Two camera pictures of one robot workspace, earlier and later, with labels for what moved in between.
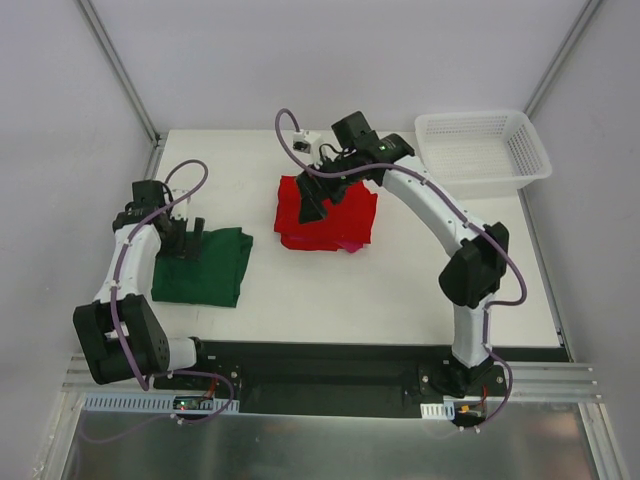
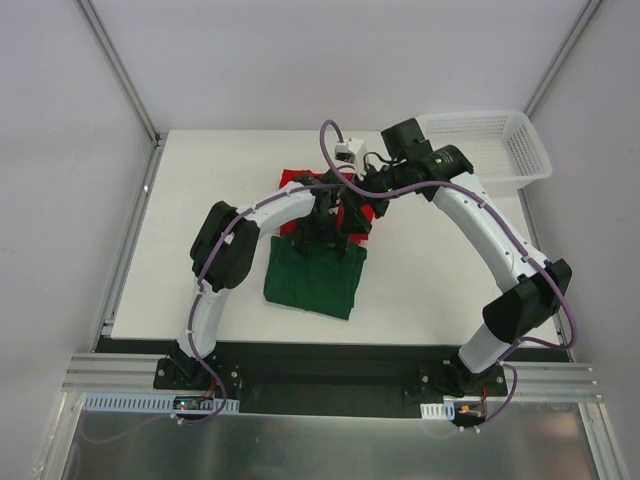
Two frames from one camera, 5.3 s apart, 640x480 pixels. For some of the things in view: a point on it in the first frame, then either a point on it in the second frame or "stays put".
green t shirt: [214, 279] -> [322, 284]
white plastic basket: [482, 154] stays put
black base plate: [374, 378] stays put
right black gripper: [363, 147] -> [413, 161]
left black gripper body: [179, 236] -> [320, 228]
